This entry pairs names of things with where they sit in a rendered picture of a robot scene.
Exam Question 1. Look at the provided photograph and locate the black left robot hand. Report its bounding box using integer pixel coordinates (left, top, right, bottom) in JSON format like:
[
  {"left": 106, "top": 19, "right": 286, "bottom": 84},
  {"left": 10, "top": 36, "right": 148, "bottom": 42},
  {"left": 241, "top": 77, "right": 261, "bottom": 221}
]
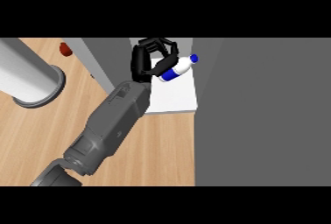
[{"left": 128, "top": 37, "right": 180, "bottom": 83}]

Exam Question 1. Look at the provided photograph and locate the white blue water bottle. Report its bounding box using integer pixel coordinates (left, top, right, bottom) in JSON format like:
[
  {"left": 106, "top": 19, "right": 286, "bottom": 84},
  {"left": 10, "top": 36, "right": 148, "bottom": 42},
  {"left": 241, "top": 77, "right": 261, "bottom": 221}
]
[{"left": 158, "top": 53, "right": 201, "bottom": 83}]

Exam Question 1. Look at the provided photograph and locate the dark grey cabinet door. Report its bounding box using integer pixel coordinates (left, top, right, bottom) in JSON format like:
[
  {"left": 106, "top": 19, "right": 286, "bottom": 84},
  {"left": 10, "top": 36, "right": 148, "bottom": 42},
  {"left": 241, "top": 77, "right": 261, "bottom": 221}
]
[{"left": 190, "top": 38, "right": 331, "bottom": 187}]

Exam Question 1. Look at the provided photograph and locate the small red object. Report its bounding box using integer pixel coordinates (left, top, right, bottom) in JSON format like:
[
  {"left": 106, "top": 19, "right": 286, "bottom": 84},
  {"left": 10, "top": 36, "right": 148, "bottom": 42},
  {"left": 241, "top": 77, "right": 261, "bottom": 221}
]
[{"left": 57, "top": 42, "right": 74, "bottom": 57}]

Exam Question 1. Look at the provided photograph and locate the pale grey cylindrical appliance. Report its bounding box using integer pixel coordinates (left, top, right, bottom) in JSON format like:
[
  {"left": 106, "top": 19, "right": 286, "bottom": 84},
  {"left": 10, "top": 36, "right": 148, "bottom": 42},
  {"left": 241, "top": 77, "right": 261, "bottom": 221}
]
[{"left": 0, "top": 38, "right": 68, "bottom": 109}]

